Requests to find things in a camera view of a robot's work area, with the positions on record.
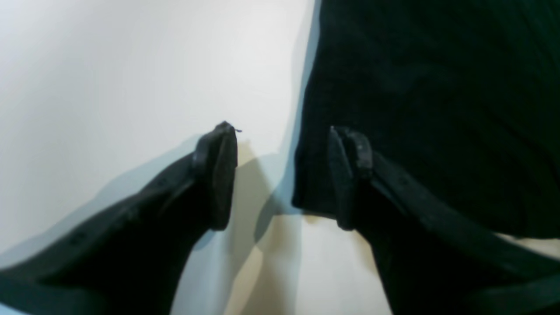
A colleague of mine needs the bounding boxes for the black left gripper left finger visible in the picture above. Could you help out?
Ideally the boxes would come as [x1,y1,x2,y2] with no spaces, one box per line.
[0,122,238,315]

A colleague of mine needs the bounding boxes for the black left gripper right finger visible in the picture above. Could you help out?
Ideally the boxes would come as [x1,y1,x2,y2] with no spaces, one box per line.
[328,127,560,315]

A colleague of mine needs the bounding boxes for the black t-shirt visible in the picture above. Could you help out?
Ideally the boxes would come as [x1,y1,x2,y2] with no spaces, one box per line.
[292,0,560,239]

